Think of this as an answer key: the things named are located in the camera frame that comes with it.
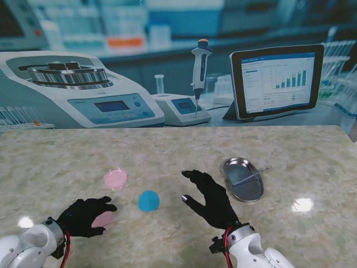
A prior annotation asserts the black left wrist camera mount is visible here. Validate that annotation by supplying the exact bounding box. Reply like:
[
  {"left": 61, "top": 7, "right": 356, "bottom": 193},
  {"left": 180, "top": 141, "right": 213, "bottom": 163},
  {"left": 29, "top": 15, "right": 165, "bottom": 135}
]
[{"left": 51, "top": 242, "right": 66, "bottom": 260}]

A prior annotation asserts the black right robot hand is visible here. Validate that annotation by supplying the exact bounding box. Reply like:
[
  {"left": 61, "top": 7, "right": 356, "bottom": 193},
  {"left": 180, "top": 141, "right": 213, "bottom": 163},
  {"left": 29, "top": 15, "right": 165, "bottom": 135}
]
[{"left": 181, "top": 169, "right": 240, "bottom": 230}]

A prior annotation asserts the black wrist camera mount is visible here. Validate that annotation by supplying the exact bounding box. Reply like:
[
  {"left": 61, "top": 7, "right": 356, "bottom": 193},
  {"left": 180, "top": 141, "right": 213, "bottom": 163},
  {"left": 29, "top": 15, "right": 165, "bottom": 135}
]
[
  {"left": 51, "top": 242, "right": 66, "bottom": 260},
  {"left": 209, "top": 236, "right": 227, "bottom": 255}
]

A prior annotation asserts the pink culture dish lid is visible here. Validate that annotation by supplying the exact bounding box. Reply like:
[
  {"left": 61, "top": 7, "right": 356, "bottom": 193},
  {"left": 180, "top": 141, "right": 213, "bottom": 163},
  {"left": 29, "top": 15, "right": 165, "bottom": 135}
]
[{"left": 91, "top": 210, "right": 115, "bottom": 229}]

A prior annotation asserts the red left wrist cable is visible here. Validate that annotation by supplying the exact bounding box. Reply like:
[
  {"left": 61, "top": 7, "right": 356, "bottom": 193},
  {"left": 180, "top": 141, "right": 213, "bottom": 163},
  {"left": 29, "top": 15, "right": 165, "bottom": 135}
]
[{"left": 60, "top": 228, "right": 72, "bottom": 268}]

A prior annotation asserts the steel kidney tray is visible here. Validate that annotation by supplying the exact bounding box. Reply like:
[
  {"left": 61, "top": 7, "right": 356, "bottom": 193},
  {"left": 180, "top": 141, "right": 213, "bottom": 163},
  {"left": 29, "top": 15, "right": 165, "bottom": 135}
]
[{"left": 223, "top": 157, "right": 264, "bottom": 203}]

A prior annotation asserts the pink culture dish base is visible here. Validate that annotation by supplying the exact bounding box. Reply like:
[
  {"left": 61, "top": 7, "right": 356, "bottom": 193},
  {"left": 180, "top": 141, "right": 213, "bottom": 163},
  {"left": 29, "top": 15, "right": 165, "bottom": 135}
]
[{"left": 104, "top": 167, "right": 129, "bottom": 192}]

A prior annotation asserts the red right wrist cable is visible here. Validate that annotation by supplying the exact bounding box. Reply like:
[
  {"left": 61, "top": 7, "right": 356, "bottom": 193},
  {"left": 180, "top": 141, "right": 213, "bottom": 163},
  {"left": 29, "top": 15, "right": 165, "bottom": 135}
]
[{"left": 224, "top": 226, "right": 234, "bottom": 268}]

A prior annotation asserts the printed laboratory backdrop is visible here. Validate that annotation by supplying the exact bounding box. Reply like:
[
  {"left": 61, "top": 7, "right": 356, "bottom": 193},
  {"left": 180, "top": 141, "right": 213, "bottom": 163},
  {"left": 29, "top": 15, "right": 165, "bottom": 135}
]
[{"left": 0, "top": 0, "right": 357, "bottom": 131}]

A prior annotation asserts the red wrist cable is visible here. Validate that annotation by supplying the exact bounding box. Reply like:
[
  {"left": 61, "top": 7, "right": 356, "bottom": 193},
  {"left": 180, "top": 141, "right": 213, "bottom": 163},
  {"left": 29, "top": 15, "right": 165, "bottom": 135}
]
[
  {"left": 224, "top": 226, "right": 234, "bottom": 268},
  {"left": 60, "top": 228, "right": 72, "bottom": 268}
]

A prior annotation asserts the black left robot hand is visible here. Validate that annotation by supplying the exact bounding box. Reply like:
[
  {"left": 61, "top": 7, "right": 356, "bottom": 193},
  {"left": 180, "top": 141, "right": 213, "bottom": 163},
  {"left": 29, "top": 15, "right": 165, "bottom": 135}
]
[{"left": 57, "top": 195, "right": 118, "bottom": 239}]

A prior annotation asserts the blue round filter paper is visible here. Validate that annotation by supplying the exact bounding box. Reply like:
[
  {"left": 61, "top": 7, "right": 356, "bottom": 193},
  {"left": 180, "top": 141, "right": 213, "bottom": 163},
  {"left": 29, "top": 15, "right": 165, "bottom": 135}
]
[{"left": 138, "top": 190, "right": 161, "bottom": 212}]

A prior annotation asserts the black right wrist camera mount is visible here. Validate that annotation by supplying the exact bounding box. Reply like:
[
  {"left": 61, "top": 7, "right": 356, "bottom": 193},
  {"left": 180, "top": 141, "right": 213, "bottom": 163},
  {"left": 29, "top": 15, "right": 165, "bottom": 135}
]
[{"left": 209, "top": 236, "right": 227, "bottom": 255}]

